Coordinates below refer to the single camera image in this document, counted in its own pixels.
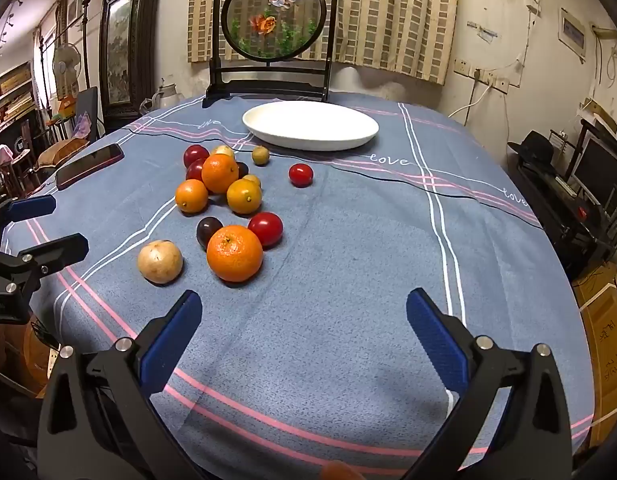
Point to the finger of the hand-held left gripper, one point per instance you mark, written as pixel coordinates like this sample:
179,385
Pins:
58,249
33,207

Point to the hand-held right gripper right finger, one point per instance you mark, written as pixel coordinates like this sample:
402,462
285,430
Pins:
433,340

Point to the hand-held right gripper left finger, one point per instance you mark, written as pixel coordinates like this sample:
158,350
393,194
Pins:
171,345

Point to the large pale tan fruit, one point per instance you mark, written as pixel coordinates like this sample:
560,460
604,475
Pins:
160,261

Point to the large rough tangerine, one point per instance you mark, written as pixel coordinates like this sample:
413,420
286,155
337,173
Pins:
234,253

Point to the dark purple plum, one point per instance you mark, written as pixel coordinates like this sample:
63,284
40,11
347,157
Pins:
243,168
207,230

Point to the smooth orange kumquat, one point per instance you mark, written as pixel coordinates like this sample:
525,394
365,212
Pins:
243,196
191,196

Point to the dark red plum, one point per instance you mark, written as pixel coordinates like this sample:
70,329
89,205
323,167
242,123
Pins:
193,171
196,154

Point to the medium tangerine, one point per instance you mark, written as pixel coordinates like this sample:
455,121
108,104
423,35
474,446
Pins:
219,173

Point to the tan round fruit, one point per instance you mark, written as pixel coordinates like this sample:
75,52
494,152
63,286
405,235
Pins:
222,150

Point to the small olive yellow fruit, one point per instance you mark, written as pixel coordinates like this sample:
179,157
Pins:
260,155

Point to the small red cherry tomato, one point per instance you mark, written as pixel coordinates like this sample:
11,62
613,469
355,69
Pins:
301,175

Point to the white oval plate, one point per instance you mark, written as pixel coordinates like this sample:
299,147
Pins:
308,120

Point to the brown cushion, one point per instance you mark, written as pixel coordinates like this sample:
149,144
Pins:
61,152

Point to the bookshelf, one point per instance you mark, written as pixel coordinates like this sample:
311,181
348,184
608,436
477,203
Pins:
8,95

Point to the black chair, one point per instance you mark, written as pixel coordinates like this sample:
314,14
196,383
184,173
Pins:
88,105

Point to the blue checked tablecloth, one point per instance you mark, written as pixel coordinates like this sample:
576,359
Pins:
338,260

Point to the standing fan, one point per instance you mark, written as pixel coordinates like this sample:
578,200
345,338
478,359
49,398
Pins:
66,66

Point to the white kettle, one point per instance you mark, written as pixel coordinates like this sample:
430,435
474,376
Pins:
166,96

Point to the cardboard box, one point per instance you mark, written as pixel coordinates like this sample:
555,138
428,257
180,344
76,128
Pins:
608,340

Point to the wooden coat rack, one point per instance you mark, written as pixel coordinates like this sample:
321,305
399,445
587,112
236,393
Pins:
86,35

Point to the black desk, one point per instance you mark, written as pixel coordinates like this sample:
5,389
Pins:
563,210

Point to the dark wooden cabinet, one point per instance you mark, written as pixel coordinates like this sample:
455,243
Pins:
119,35

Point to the black hat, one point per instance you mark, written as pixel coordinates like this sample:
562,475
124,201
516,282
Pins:
536,146

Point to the computer monitor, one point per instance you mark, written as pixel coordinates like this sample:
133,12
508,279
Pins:
601,170

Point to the round embroidered table screen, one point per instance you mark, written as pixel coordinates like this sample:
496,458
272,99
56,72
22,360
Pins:
268,80

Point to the striped beige curtain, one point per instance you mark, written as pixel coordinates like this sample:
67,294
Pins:
388,20

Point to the white wall socket strip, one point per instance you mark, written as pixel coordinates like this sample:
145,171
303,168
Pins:
481,76

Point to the framed wall picture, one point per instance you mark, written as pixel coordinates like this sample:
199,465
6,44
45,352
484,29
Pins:
572,34

